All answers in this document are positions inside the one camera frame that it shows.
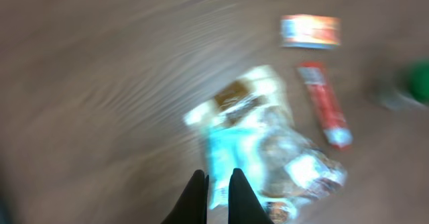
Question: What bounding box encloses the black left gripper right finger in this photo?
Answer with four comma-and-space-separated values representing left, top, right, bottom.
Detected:
228, 168, 273, 224

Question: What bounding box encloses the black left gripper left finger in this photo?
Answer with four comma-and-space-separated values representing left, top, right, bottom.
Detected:
162, 170, 209, 224

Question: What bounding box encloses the brown snack pouch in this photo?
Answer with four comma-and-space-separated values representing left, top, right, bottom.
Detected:
184, 65, 347, 223

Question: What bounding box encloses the red snack stick packet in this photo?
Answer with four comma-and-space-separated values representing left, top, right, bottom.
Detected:
298, 61, 353, 150

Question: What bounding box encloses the orange Kleenex tissue box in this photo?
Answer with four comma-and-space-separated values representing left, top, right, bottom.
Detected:
280, 14, 341, 49

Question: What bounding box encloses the green lid jar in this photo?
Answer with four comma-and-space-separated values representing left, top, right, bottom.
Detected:
373, 59, 428, 111

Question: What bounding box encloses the teal Kleenex tissue pack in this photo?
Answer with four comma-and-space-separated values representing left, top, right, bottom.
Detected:
204, 127, 265, 209

